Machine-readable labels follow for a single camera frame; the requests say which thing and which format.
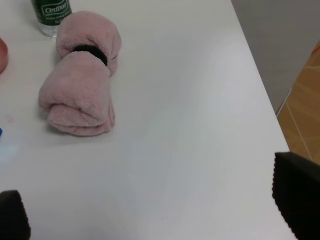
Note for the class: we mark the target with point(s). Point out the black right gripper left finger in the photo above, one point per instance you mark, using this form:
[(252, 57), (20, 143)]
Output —
[(14, 222)]

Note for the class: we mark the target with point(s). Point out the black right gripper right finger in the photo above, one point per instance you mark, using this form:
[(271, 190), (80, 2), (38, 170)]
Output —
[(296, 193)]

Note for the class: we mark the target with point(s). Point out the pink towel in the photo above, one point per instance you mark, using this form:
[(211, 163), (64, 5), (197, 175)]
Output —
[(75, 96)]

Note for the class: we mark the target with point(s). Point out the pink plastic plate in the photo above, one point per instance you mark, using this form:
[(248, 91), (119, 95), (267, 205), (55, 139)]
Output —
[(4, 55)]

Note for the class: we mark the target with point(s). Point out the black band on towel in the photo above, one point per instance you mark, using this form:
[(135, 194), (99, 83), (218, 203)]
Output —
[(89, 55)]

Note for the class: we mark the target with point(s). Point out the clear water bottle green label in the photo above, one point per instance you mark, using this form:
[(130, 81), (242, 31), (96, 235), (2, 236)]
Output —
[(50, 13)]

